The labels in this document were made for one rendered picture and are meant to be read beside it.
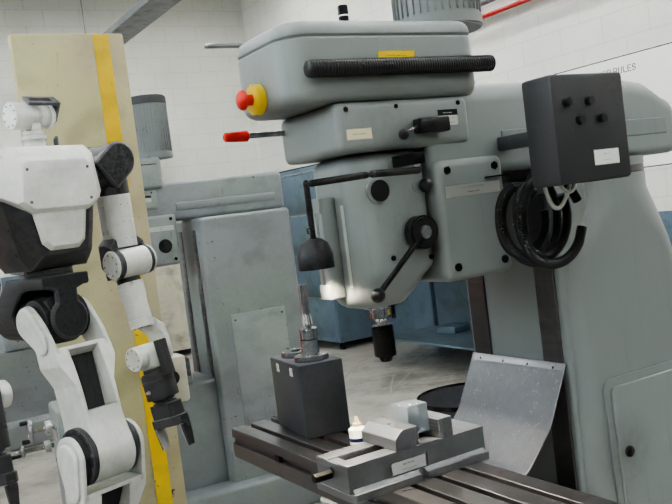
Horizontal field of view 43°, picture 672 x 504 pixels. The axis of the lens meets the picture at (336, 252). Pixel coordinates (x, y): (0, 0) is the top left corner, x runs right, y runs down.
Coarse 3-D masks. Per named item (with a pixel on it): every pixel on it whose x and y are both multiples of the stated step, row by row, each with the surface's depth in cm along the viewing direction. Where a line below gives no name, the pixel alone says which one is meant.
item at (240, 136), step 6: (234, 132) 178; (240, 132) 179; (246, 132) 179; (258, 132) 181; (264, 132) 182; (270, 132) 182; (276, 132) 183; (282, 132) 184; (228, 138) 177; (234, 138) 178; (240, 138) 178; (246, 138) 179
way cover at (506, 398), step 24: (480, 360) 214; (504, 360) 207; (528, 360) 200; (480, 384) 211; (504, 384) 204; (528, 384) 198; (552, 384) 191; (480, 408) 208; (504, 408) 201; (528, 408) 195; (552, 408) 189; (504, 432) 197; (528, 432) 192; (504, 456) 192; (528, 456) 187
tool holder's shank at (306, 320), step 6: (300, 288) 219; (306, 288) 220; (300, 294) 219; (306, 294) 219; (300, 300) 219; (306, 300) 219; (300, 306) 220; (306, 306) 219; (306, 312) 219; (306, 318) 219; (306, 324) 219
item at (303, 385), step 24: (288, 360) 224; (312, 360) 217; (336, 360) 217; (288, 384) 222; (312, 384) 215; (336, 384) 217; (288, 408) 225; (312, 408) 215; (336, 408) 217; (312, 432) 215; (336, 432) 217
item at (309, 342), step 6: (300, 336) 220; (306, 336) 218; (312, 336) 219; (300, 342) 220; (306, 342) 219; (312, 342) 219; (318, 342) 221; (306, 348) 219; (312, 348) 219; (318, 348) 220; (306, 354) 219; (312, 354) 219
